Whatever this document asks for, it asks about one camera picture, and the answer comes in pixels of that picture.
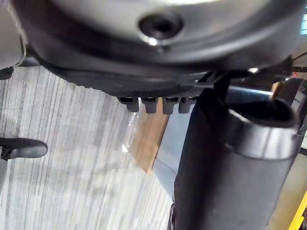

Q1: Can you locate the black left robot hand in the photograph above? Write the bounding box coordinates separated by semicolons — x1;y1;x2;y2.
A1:
7;0;305;230

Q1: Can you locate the silver robot leg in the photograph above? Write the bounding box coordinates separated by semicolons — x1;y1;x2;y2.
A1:
0;0;27;68

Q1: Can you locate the yellow shelf frame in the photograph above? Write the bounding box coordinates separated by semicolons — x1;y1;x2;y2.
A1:
288;198;307;230

